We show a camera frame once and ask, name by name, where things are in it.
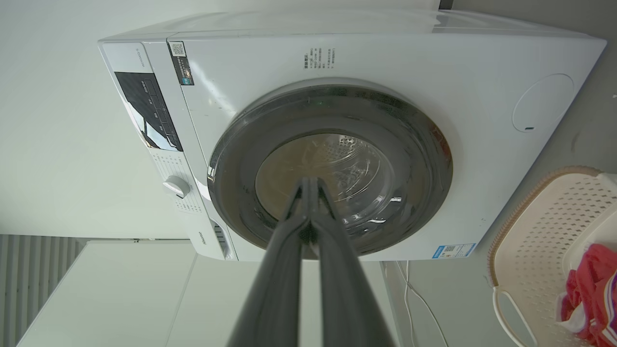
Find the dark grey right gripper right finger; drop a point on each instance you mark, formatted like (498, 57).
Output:
(347, 294)

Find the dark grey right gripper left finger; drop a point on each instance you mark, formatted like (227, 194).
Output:
(274, 289)

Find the round dark washing machine door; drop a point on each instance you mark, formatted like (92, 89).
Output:
(385, 144)

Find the white front-load washing machine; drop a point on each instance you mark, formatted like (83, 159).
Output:
(434, 96)

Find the white control dial knob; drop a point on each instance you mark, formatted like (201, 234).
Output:
(176, 186)

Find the white cabinet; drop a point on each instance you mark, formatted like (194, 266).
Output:
(125, 294)

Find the beige perforated laundry basket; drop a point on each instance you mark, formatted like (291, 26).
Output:
(535, 241)

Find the grey ribbed radiator panel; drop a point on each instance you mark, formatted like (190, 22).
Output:
(29, 274)

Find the red pink clothing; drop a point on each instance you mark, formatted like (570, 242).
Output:
(595, 289)

